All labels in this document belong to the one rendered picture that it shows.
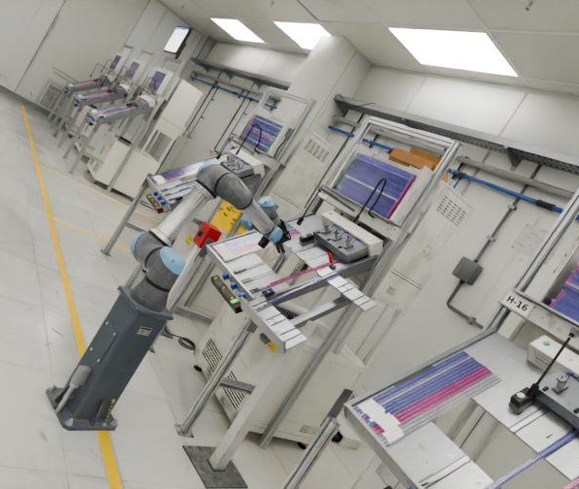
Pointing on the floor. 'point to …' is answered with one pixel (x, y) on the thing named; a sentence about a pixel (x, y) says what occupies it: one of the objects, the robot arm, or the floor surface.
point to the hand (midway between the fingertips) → (281, 255)
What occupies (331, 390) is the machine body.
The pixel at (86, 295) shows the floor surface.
